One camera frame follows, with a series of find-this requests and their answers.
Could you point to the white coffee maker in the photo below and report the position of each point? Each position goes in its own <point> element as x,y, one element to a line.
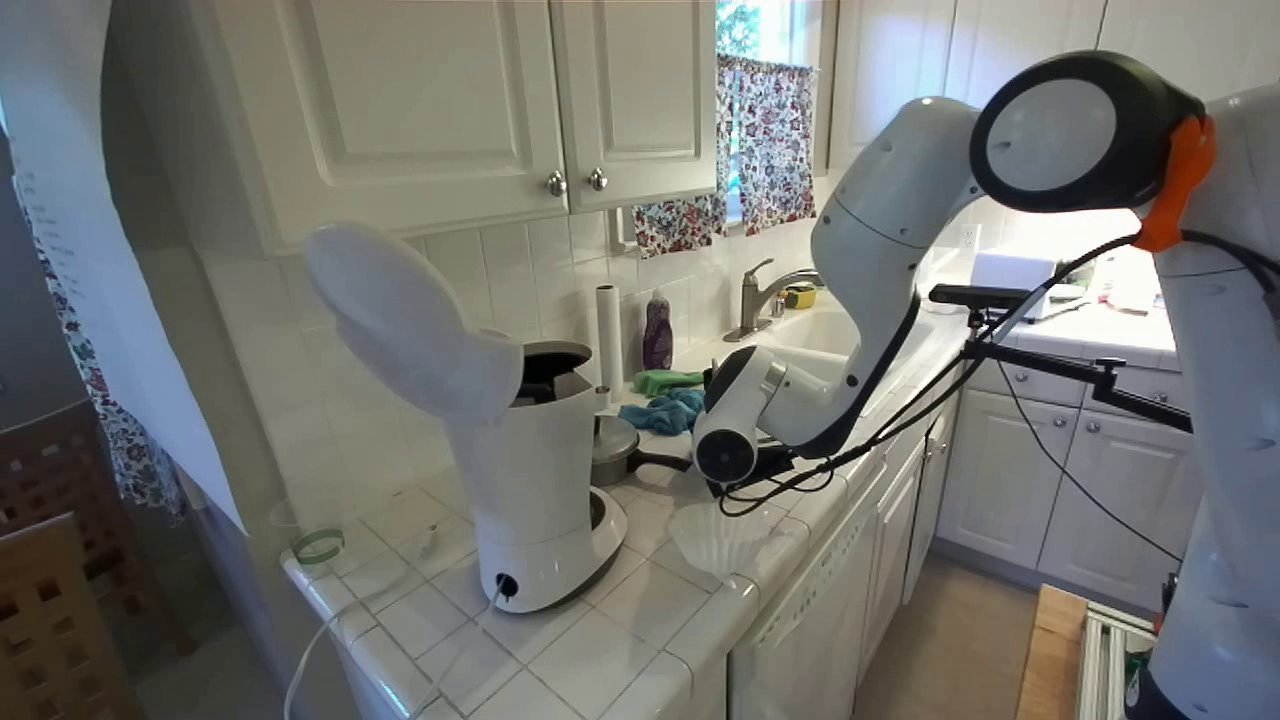
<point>527,493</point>

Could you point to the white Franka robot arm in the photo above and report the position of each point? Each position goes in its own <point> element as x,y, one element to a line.
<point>882,203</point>

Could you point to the purple soap bottle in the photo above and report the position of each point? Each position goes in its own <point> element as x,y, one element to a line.
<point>657,343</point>

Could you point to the green cloth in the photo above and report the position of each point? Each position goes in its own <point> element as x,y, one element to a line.
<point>666,382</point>

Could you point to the white paper towel roll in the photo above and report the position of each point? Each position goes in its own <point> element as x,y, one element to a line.
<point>609,332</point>

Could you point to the blue cloth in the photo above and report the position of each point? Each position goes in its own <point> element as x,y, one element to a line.
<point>661,412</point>

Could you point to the brushed metal faucet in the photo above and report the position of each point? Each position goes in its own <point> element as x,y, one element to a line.
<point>755,301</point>

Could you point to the white sink basin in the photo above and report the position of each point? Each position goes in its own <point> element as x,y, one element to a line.
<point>806,332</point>

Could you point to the yellow green sponge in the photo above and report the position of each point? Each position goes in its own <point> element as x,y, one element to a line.
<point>802,298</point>

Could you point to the silver cabinet knob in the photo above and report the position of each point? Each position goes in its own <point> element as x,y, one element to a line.
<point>556,183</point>
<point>597,176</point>

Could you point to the floral window curtain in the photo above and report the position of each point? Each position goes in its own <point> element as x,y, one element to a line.
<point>760,146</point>

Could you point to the narrow white cabinet door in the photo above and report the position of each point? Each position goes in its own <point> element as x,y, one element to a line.
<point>635,93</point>

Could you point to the white base cabinet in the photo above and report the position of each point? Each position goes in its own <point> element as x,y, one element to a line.
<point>814,625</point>
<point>1027,481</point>

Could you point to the wide white cabinet door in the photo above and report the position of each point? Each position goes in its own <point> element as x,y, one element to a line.
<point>403,105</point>

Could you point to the window pane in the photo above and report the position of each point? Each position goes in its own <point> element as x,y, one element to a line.
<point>760,25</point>

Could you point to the white box appliance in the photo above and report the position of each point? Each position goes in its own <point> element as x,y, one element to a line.
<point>1012,268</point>

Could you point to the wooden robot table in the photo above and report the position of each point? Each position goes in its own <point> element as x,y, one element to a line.
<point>1052,654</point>

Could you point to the white cloth floral edge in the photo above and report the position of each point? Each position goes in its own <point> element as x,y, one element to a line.
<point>81,203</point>

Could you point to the dark wicker basket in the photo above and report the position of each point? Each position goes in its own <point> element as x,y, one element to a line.
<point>52,464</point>

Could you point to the light wooden lattice panel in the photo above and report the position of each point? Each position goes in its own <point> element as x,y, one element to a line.
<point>52,625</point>

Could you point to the black stereo camera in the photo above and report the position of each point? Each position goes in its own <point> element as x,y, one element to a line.
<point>982,294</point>

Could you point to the white wall cabinet door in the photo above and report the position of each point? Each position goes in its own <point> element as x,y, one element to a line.
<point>882,55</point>
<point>1027,42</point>

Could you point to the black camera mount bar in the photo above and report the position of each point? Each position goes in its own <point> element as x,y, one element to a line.
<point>1132,392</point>

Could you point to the aluminium rail frame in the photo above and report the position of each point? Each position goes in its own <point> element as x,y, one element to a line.
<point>1112,667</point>

